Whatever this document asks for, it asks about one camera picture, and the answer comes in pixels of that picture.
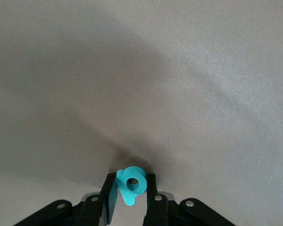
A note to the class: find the teal foam letter p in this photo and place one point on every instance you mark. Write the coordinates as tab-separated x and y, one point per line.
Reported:
126	188

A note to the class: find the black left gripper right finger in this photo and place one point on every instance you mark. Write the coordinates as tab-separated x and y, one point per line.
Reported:
156	212

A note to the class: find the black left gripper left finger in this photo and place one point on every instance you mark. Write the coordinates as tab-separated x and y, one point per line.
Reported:
94	212

